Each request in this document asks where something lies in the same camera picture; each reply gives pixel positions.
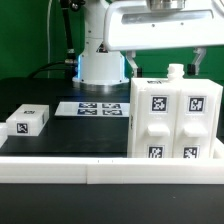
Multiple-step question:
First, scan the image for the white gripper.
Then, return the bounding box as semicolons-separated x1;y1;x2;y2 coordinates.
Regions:
103;0;224;78

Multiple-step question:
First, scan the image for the white cabinet door panel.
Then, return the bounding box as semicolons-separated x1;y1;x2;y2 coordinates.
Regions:
136;87;178;158
173;79;223;159

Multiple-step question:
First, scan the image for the white cabinet body box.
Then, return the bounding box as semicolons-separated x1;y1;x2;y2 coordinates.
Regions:
127;63;224;159

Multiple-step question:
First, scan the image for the white cabinet top block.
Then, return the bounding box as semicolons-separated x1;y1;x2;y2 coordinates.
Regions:
6;104;49;136

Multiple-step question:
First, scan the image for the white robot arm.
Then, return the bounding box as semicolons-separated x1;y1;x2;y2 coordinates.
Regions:
73;0;224;92

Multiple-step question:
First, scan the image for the white marker base plate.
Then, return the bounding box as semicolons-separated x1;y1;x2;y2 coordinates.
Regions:
55;102;130;117

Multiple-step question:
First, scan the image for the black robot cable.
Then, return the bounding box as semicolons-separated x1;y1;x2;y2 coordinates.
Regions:
27;0;81;79

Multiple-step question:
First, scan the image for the white thin cable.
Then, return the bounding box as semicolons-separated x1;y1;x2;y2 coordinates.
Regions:
46;0;54;79

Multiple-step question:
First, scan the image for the white border fence rail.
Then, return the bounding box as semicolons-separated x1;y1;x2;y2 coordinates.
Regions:
0;122;224;185

